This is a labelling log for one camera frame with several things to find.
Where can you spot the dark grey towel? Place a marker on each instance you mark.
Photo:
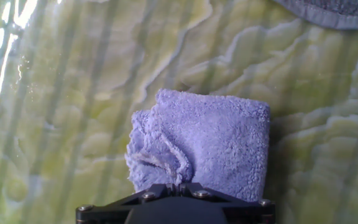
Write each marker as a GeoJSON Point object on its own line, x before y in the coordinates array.
{"type": "Point", "coordinates": [337, 12]}

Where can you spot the purple microfibre cloth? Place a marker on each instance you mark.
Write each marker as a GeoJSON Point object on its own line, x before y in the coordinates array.
{"type": "Point", "coordinates": [210, 140]}

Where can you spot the green marble pattern mat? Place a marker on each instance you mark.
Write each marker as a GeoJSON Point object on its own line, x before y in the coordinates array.
{"type": "Point", "coordinates": [73, 124]}

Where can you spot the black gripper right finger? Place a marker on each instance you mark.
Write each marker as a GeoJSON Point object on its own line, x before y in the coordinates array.
{"type": "Point", "coordinates": [250, 213]}

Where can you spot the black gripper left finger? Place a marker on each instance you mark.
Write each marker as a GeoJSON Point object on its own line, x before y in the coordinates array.
{"type": "Point", "coordinates": [104, 214]}

